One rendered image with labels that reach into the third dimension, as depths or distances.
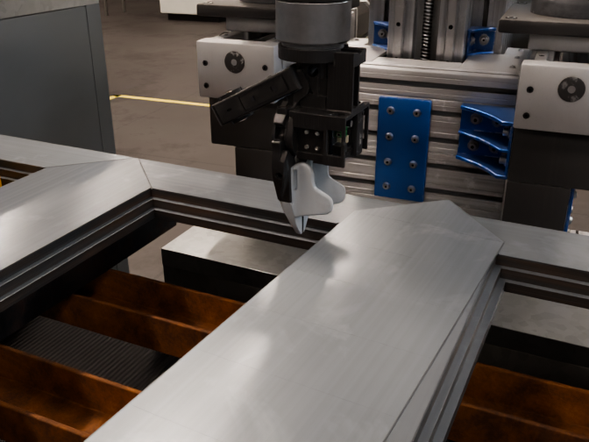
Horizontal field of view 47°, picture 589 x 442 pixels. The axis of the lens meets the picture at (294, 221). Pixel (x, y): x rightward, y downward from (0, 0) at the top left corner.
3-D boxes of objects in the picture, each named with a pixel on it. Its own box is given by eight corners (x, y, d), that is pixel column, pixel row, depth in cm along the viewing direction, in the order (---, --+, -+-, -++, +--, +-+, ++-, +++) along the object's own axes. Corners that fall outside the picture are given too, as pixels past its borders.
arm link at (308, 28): (261, 1, 65) (297, -7, 72) (262, 49, 67) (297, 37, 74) (334, 5, 62) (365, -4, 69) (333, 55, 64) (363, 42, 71)
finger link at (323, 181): (338, 239, 76) (340, 161, 73) (290, 230, 79) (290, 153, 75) (348, 229, 79) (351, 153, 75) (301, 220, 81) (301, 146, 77)
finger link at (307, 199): (327, 251, 74) (329, 170, 70) (278, 240, 76) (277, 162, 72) (338, 239, 76) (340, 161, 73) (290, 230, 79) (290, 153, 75)
